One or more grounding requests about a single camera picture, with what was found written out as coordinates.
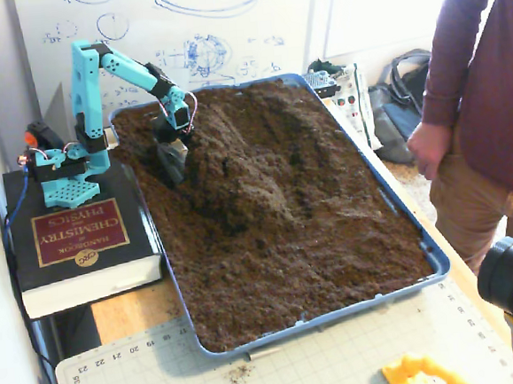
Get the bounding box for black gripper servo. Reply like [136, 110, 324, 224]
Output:
[150, 112, 200, 187]

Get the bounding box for brown soil heap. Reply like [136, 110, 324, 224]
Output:
[108, 67, 440, 361]

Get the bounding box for maroon sleeved person forearm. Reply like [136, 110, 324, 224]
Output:
[413, 0, 513, 130]

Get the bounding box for teal robot arm with base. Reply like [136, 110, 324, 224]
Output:
[20, 30, 207, 210]

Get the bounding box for person right hand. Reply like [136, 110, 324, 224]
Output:
[405, 117, 459, 182]

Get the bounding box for orange black round object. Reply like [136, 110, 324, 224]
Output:
[22, 118, 66, 153]

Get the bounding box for black chemistry physics handbook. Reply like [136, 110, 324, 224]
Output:
[0, 145, 168, 321]

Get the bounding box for whiteboard with blue sketches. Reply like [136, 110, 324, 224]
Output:
[12, 0, 326, 127]

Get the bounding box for perforated black electronics box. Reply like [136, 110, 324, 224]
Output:
[302, 67, 343, 100]

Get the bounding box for white electronics board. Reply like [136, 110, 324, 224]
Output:
[317, 61, 383, 152]

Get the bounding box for small wooden stick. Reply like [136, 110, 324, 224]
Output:
[249, 348, 282, 361]

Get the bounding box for spilled soil crumbs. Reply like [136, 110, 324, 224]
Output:
[225, 363, 257, 384]

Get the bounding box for grey backpack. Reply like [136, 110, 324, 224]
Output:
[365, 48, 441, 166]

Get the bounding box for pale green cutting mat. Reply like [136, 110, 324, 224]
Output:
[50, 271, 513, 384]

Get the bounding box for blue plastic tray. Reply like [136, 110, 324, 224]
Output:
[105, 61, 458, 368]

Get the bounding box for tan trousers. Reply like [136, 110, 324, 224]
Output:
[426, 147, 513, 277]

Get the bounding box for yellow plastic part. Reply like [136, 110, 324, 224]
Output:
[380, 349, 477, 384]

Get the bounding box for maroon shirt torso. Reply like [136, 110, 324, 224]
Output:
[445, 0, 513, 206]

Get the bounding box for blue cable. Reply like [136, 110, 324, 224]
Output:
[0, 167, 39, 266]

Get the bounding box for black cable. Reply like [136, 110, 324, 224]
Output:
[0, 212, 66, 384]

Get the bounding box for black camera lens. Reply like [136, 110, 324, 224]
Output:
[473, 236, 513, 317]

